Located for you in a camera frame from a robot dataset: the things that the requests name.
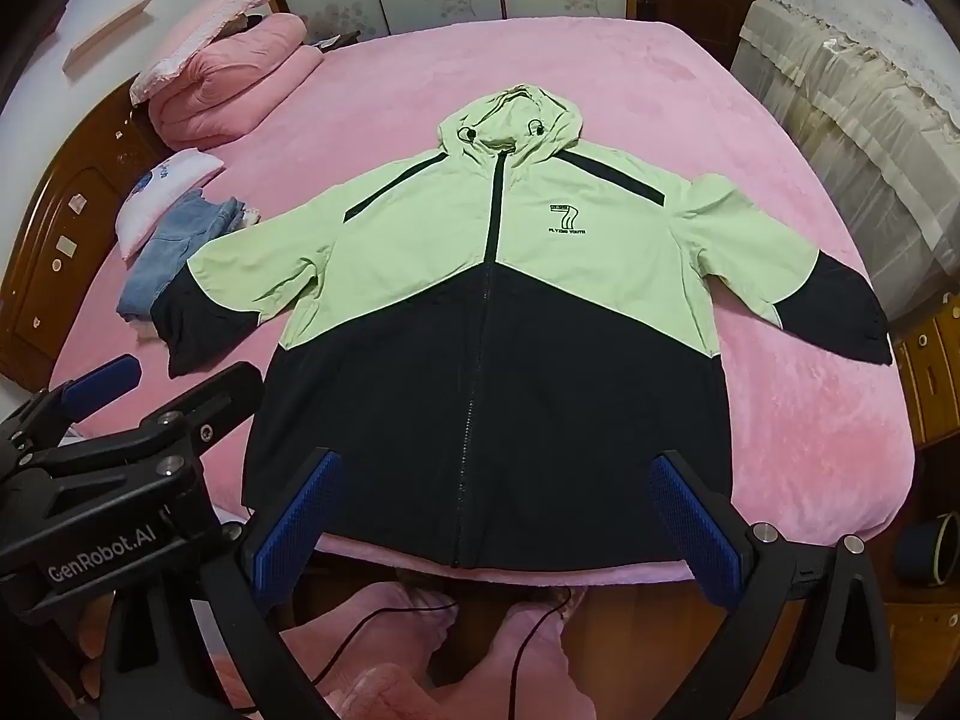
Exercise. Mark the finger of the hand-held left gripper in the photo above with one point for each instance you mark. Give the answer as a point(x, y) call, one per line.
point(97, 380)
point(214, 401)

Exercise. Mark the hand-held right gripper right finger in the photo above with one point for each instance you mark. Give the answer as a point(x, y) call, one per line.
point(690, 525)

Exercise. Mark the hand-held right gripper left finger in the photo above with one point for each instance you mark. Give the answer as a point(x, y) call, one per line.
point(296, 517)

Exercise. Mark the green and black hooded jacket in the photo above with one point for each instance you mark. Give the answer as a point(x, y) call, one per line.
point(480, 277)

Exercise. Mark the dark wooden headboard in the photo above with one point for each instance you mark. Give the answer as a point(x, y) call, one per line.
point(45, 270)

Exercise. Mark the folded blue jeans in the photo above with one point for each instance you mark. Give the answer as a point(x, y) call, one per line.
point(172, 247)

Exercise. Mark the white patterned cloth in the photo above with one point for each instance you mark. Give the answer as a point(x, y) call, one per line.
point(176, 172)

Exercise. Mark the dark round basket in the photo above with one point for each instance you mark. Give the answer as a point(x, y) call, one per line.
point(919, 551)

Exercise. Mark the yellow wooden cabinet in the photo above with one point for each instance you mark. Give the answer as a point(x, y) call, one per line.
point(930, 367)

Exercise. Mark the pink fleece bed blanket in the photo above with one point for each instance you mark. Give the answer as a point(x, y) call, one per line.
point(315, 112)

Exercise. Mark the pink folded quilt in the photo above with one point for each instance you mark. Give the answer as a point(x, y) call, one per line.
point(225, 82)

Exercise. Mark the pink pillow with lace trim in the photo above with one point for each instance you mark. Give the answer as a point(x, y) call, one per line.
point(217, 15)

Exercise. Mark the cream lace furniture cover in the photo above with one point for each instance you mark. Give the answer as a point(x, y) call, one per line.
point(847, 90)

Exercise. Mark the wooden wall strip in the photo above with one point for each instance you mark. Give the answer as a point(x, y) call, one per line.
point(109, 37)

